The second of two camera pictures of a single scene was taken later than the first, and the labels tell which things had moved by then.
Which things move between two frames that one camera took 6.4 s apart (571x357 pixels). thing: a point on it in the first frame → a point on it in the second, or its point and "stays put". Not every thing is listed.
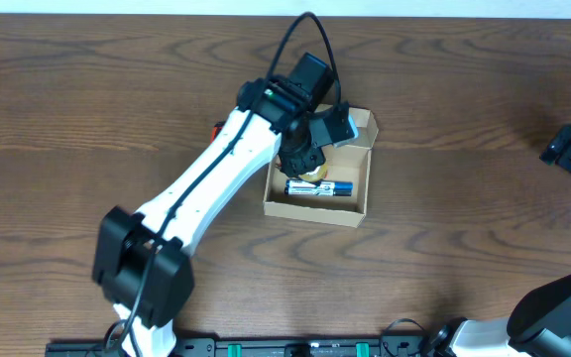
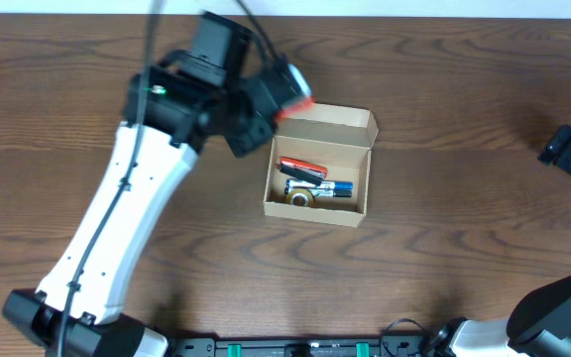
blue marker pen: (319, 184) stays put
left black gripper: (302, 163) → (252, 135)
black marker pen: (317, 191) stays put
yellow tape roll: (318, 175) → (305, 193)
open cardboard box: (349, 161) stays put
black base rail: (390, 344) stays put
